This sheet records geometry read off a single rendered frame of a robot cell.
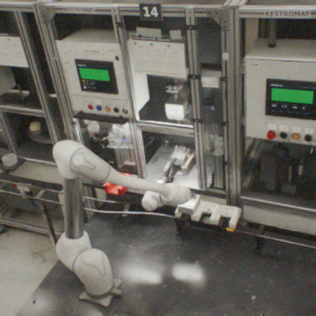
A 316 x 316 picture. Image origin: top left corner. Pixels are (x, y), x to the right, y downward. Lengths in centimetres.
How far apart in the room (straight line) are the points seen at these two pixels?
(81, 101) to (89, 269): 102
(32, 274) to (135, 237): 122
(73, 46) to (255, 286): 166
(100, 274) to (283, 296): 95
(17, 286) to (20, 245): 45
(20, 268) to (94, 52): 201
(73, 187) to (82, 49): 79
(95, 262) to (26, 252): 168
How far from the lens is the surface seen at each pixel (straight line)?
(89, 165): 216
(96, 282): 248
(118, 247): 285
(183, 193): 248
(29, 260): 397
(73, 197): 240
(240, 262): 269
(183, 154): 292
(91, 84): 270
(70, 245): 254
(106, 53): 257
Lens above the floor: 267
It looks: 33 degrees down
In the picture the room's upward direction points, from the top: 7 degrees counter-clockwise
